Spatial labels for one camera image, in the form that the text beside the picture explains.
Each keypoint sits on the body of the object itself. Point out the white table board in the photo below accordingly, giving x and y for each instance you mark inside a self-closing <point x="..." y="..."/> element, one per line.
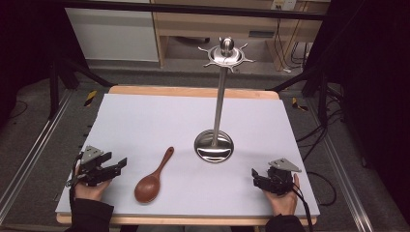
<point x="167" y="122"/>

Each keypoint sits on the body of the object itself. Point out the person's left hand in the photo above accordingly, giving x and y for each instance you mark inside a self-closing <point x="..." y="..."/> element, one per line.
<point x="92" y="191"/>

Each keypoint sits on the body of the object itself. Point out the black horizontal frame bar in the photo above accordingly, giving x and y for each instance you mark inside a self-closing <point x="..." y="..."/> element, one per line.
<point x="193" y="9"/>

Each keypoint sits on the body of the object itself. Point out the black yellow striped tape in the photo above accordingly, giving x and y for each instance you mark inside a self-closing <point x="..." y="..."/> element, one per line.
<point x="299" y="105"/>
<point x="90" y="98"/>

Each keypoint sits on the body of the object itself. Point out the brown wooden spoon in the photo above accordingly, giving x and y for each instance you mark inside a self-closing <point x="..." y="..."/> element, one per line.
<point x="149" y="188"/>

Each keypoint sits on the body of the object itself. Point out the dark curtain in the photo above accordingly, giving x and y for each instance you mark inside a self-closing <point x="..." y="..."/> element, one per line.
<point x="370" y="80"/>
<point x="29" y="42"/>

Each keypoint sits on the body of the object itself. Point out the aluminium floor rail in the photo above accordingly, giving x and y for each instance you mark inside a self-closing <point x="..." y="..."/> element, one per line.
<point x="35" y="148"/>
<point x="346" y="174"/>

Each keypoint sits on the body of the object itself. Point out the white cabinet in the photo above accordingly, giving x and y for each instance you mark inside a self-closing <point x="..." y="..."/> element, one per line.
<point x="112" y="35"/>

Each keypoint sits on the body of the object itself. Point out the person's right hand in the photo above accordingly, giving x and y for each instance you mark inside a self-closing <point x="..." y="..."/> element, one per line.
<point x="285" y="203"/>

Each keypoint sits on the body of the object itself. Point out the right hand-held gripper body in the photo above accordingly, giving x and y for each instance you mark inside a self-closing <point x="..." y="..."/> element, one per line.
<point x="280" y="179"/>

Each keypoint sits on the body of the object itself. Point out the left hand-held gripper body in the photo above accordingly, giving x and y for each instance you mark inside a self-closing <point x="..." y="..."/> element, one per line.
<point x="92" y="172"/>

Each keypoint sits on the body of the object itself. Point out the white power strip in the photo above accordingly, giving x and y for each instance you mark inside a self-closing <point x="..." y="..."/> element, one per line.
<point x="283" y="4"/>

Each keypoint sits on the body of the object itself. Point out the metal utensil hanging rack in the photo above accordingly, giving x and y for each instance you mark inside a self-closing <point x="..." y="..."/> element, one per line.
<point x="218" y="109"/>

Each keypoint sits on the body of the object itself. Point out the wooden table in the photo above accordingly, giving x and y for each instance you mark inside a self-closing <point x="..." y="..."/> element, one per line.
<point x="193" y="92"/>

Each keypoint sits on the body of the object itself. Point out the black metal stand legs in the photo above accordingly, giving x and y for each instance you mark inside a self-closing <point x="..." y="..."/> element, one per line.
<point x="317" y="87"/>
<point x="61" y="77"/>

